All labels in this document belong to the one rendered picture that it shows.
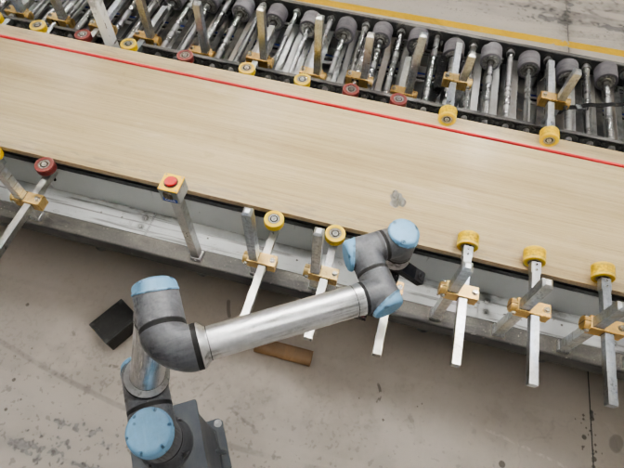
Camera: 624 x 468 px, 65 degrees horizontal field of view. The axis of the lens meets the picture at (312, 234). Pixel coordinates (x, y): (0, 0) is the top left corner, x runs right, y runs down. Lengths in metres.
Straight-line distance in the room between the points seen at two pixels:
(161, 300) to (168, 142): 1.12
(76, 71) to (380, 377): 2.13
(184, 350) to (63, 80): 1.76
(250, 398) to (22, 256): 1.57
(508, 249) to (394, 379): 0.99
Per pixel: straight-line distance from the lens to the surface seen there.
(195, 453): 1.98
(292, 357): 2.57
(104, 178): 2.32
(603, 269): 2.07
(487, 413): 2.76
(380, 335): 1.80
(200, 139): 2.23
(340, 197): 2.01
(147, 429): 1.75
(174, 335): 1.21
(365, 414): 2.60
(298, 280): 2.03
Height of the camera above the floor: 2.54
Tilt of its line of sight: 59 degrees down
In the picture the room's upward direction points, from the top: 3 degrees clockwise
